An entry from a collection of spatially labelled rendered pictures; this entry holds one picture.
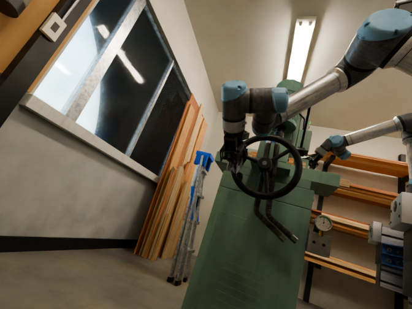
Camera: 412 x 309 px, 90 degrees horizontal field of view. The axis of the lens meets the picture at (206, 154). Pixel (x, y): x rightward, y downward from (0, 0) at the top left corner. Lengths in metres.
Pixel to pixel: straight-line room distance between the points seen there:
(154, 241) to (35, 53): 1.86
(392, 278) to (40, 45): 2.00
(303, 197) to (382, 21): 0.67
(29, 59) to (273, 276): 1.55
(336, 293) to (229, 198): 2.84
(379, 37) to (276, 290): 0.93
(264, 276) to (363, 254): 2.87
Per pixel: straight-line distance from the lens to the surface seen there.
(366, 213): 3.88
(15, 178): 1.60
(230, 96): 0.61
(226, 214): 1.04
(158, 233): 2.41
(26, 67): 1.45
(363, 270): 3.26
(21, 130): 1.55
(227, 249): 1.03
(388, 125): 1.59
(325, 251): 1.00
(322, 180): 1.08
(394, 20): 0.86
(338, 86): 0.89
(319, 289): 3.66
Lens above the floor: 0.51
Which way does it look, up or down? 18 degrees up
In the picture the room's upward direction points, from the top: 19 degrees clockwise
